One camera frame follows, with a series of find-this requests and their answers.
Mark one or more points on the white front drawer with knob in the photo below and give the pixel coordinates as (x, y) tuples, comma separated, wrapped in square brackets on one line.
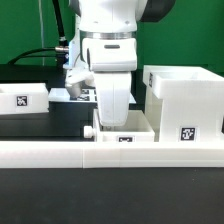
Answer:
[(136, 129)]

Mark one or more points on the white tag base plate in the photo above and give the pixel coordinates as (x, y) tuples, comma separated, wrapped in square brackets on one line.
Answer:
[(62, 95)]

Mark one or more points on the white drawer housing box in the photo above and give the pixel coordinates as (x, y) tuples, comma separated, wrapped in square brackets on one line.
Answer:
[(184, 104)]

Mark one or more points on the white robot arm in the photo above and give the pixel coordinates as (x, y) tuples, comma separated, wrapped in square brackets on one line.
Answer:
[(111, 20)]

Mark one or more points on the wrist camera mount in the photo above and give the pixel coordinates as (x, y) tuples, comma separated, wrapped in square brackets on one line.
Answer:
[(74, 79)]

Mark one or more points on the white L-shaped fence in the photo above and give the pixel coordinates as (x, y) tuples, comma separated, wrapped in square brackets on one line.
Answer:
[(37, 154)]

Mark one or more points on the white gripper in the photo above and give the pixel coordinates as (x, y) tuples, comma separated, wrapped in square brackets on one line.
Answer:
[(111, 63)]

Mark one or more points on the white rear drawer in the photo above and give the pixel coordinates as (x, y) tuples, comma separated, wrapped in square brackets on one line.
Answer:
[(23, 98)]

